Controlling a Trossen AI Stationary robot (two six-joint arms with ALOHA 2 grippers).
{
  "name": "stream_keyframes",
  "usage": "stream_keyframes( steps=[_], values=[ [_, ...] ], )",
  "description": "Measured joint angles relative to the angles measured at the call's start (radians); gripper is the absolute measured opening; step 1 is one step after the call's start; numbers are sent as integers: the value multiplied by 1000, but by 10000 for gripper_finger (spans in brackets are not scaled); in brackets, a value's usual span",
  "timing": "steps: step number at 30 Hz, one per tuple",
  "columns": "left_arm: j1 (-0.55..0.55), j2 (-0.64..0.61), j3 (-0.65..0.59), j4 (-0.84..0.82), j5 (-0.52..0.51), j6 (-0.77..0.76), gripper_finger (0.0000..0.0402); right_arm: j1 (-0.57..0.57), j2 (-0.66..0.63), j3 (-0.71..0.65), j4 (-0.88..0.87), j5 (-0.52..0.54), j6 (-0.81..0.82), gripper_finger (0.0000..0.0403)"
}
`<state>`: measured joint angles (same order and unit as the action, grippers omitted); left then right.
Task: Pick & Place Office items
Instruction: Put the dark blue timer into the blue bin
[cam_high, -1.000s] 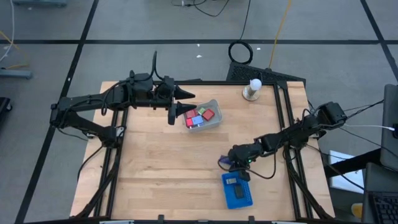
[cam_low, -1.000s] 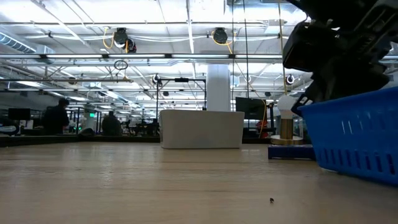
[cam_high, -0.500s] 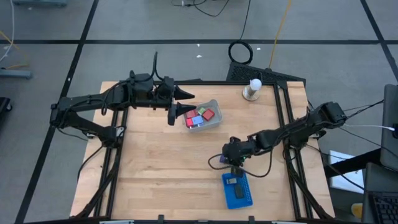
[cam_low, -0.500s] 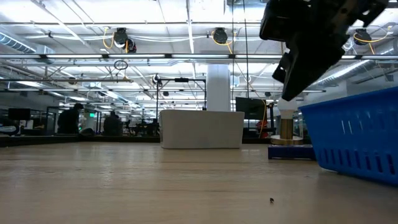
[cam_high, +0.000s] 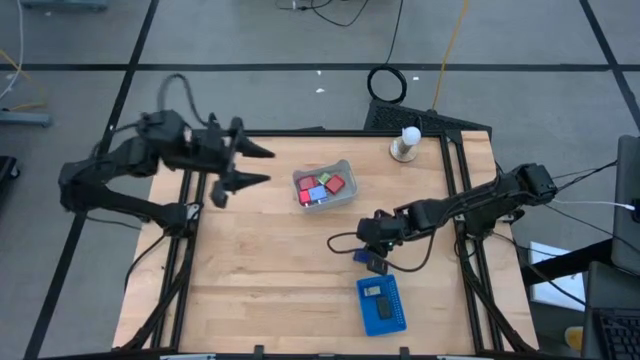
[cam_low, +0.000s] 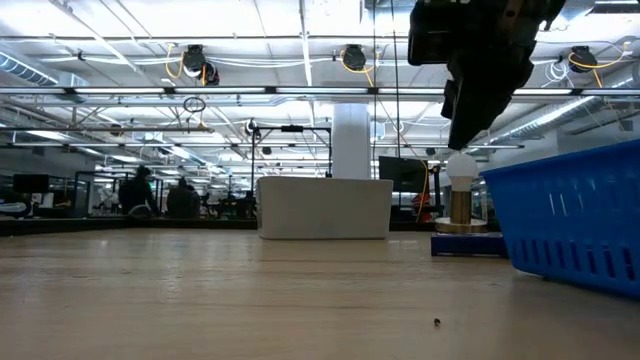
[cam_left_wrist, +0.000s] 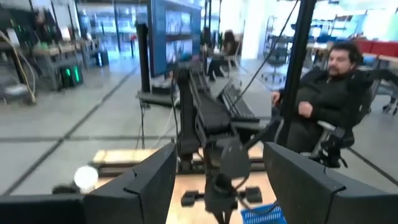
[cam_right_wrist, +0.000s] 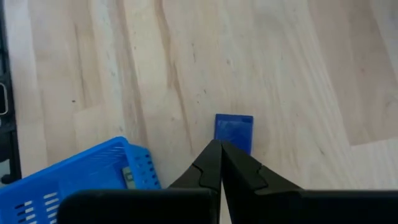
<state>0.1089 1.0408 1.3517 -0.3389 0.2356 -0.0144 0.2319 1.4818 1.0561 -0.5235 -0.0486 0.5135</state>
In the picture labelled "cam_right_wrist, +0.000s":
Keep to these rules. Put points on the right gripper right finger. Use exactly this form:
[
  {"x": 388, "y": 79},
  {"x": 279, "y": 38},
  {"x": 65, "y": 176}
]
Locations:
[{"x": 245, "y": 177}]

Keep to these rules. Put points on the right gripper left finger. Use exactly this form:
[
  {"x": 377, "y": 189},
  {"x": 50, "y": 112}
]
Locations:
[{"x": 199, "y": 177}]

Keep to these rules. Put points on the dark blue box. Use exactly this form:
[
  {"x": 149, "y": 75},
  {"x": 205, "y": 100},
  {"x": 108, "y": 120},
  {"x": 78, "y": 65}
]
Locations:
[{"x": 234, "y": 130}]

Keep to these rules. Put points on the blue slotted plastic basket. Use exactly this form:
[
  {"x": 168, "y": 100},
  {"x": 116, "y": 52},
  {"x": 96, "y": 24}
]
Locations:
[{"x": 93, "y": 168}]

